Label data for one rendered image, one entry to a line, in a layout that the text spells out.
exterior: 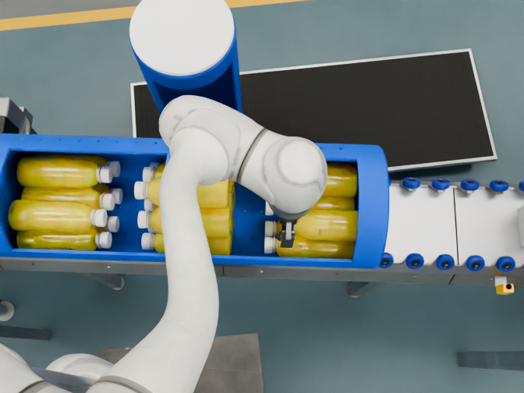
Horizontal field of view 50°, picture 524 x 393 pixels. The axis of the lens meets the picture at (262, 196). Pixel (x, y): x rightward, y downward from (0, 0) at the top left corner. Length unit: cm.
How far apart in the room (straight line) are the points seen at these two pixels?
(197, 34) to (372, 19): 144
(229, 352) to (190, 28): 84
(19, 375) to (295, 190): 46
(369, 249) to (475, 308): 134
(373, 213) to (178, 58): 67
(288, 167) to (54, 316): 180
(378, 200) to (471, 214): 43
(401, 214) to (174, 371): 101
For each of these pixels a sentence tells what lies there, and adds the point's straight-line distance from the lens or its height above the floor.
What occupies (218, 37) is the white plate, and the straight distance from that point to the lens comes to 154.
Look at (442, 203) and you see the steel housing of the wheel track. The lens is 154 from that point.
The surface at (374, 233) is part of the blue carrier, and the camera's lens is 119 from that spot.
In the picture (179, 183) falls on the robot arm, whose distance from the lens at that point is 80.
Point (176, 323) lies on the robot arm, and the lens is 64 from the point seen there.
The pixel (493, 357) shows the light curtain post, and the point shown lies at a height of 36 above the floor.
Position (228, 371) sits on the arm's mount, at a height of 101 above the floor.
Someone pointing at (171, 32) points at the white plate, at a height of 104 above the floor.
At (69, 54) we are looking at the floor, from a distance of 285.
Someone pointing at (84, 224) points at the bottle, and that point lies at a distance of 131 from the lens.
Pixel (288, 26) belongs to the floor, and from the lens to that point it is 279.
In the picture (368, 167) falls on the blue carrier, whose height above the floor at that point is 122.
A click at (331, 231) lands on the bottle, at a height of 114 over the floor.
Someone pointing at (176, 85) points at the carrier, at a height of 98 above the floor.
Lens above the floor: 235
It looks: 74 degrees down
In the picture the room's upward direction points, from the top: straight up
